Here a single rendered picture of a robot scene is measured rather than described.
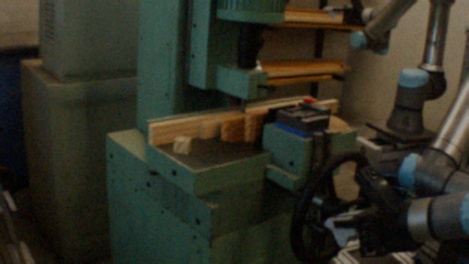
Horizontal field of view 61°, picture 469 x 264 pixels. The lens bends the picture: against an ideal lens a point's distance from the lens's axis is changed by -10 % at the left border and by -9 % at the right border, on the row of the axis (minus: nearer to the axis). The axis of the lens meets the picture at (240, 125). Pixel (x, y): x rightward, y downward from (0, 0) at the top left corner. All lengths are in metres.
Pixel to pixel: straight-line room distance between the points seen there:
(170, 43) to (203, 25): 0.12
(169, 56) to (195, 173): 0.44
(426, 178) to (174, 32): 0.77
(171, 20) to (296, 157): 0.52
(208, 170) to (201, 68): 0.35
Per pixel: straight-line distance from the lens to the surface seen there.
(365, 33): 1.80
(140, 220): 1.34
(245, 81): 1.12
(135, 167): 1.29
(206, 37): 1.18
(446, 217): 0.73
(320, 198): 1.04
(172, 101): 1.27
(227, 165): 0.98
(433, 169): 0.85
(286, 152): 1.03
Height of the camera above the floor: 1.28
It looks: 18 degrees down
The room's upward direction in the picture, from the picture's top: 5 degrees clockwise
